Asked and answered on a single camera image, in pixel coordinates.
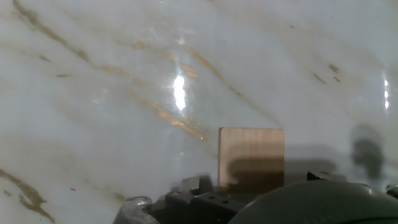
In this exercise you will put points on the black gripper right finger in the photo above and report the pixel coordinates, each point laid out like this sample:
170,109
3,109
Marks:
323,176

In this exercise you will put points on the light wooden cube block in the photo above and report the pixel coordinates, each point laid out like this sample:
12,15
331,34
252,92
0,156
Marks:
248,149

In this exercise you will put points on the marble pattern table sheet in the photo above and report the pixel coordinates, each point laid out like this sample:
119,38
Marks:
109,124

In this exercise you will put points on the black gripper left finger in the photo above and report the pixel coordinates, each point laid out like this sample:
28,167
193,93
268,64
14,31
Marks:
199,205

